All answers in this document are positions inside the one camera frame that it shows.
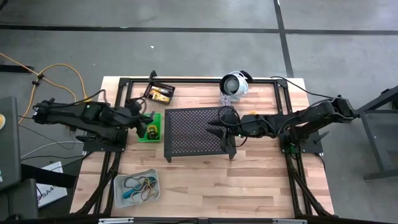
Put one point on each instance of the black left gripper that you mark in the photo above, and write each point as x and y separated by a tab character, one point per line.
136	113

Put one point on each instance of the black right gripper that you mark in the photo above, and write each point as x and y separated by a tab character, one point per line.
233	126

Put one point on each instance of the green plastic basket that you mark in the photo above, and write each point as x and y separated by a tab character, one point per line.
157	116

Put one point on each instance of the packet with yellow green print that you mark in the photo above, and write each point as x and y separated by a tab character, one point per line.
160	98

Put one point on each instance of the black plastic basket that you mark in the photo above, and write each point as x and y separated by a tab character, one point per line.
146	91

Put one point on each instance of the staples packet yellow green print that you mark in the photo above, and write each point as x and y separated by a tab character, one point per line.
164	90

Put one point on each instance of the thin yellow rubber band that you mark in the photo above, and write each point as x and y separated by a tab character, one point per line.
148	185

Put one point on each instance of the wide black rubber band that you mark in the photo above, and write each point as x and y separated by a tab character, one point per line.
126	183

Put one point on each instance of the rubber bands and coils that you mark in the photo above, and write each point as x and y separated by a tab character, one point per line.
149	195

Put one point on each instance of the white plastic bin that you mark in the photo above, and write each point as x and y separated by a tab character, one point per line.
117	199

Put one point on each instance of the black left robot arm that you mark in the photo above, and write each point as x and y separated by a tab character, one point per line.
77	115

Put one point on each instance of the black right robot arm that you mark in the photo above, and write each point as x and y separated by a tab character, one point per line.
311	118

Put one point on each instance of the black perforated metal riser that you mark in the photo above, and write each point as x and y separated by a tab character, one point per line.
192	133

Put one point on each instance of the black clamp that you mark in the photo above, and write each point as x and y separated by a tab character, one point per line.
152	74

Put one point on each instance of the white cylindrical appliance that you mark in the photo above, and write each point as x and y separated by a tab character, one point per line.
233	85

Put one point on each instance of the white paper box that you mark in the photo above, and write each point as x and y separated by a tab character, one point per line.
51	194

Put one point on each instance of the black floor bar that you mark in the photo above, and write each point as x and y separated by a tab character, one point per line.
15	68

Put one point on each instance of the yellow round object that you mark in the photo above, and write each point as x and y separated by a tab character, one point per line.
2	122

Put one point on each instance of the dark grey box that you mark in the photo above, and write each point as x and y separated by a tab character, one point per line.
21	202

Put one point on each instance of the grey metal stand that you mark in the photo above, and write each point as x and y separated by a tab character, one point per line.
379	130

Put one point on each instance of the right wrist camera housing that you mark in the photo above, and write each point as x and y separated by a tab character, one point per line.
228	142

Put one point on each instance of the silver metal bracket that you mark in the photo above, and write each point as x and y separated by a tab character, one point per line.
115	221
289	221

